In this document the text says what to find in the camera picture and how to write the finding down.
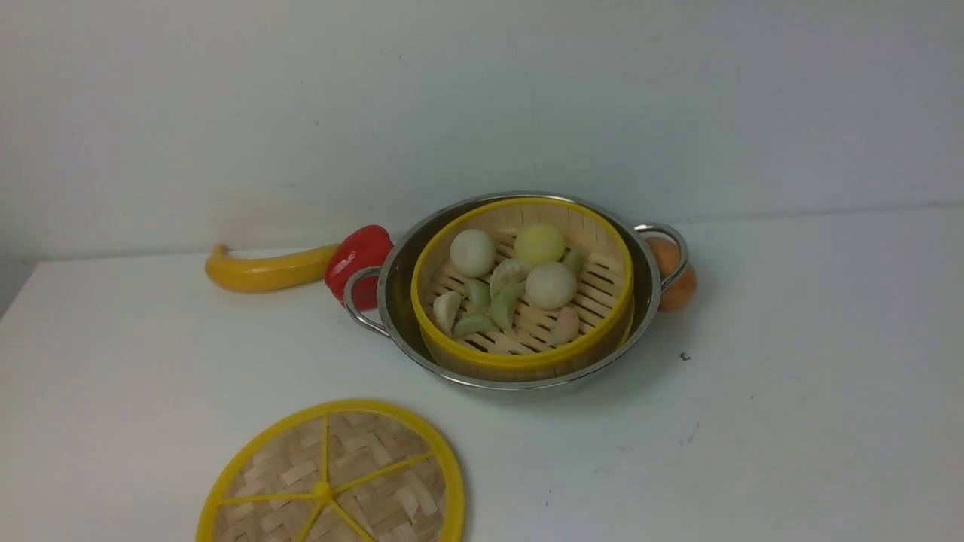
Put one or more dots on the yellow bamboo steamer basket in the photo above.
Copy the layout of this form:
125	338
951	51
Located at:
604	299

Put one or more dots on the yellow bamboo steamer lid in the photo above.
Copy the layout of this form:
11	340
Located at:
349	470

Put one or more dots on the stainless steel pot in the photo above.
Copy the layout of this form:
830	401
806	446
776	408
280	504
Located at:
394	315

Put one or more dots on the white toy bun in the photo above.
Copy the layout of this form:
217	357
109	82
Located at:
551	285
472	253

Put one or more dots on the green toy dumpling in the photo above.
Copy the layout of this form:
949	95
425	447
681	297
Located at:
504	304
473	324
479	297
574	260

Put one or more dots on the white toy dumpling centre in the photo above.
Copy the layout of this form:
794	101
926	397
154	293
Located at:
512	271

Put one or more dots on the white toy dumpling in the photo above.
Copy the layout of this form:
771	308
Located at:
512	271
445	308

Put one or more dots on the green toy dumpling centre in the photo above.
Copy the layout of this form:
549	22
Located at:
504	304

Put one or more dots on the green toy dumpling front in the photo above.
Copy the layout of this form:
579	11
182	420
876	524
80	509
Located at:
473	324

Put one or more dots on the yellow toy bun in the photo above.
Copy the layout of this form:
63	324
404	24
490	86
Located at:
540	243

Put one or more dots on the white toy bun front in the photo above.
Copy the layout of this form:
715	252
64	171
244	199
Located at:
551	285

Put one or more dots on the green toy dumpling right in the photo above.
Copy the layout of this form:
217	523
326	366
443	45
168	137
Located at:
574	260

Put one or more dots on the pink toy shrimp dumpling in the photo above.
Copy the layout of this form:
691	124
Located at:
566	328

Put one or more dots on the red toy bell pepper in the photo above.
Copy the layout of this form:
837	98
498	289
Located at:
366	247

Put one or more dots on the orange toy potato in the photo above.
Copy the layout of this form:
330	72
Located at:
681	292

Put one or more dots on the yellow toy banana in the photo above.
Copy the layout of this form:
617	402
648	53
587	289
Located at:
267	274

